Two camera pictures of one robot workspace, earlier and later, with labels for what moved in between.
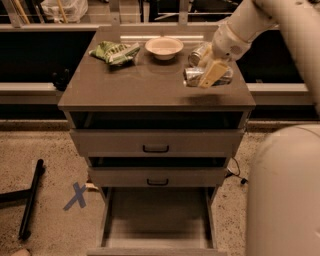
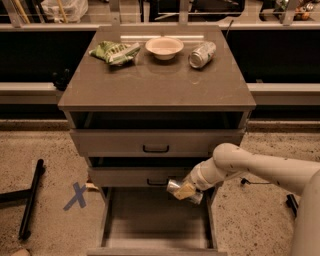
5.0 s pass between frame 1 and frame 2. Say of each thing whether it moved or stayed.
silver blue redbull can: moved
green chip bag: stayed
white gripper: moved
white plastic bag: stayed
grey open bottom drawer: stayed
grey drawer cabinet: stayed
